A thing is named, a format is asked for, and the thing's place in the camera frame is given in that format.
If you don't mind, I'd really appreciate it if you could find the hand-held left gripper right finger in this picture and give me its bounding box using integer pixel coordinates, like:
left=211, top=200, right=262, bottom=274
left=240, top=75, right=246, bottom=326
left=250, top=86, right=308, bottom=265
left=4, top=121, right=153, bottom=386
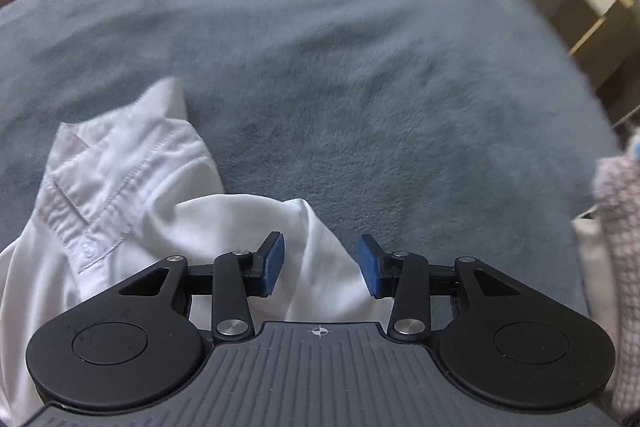
left=356, top=234, right=523, bottom=343

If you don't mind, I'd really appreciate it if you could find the cream folded cloth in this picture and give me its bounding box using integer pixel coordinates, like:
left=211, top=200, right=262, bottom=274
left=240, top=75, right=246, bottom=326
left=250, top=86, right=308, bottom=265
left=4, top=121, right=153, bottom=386
left=570, top=207, right=622, bottom=395

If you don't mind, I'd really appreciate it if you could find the white shirt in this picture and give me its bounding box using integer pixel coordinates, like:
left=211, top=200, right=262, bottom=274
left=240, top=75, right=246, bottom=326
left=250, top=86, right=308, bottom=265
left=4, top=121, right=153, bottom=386
left=0, top=77, right=396, bottom=423

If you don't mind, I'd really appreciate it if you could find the grey-blue fleece blanket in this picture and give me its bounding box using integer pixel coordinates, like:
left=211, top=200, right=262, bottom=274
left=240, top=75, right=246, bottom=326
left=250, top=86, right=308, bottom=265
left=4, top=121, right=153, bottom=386
left=0, top=0, right=623, bottom=323

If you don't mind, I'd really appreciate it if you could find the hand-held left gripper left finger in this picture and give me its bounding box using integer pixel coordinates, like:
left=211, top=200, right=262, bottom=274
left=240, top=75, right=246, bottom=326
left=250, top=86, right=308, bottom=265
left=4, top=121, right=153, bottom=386
left=117, top=231, right=286, bottom=342

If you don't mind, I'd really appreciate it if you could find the houndstooth folded cloth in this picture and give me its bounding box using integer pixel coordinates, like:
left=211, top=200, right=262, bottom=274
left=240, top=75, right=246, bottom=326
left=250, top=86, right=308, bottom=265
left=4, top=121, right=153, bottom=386
left=592, top=154, right=640, bottom=418

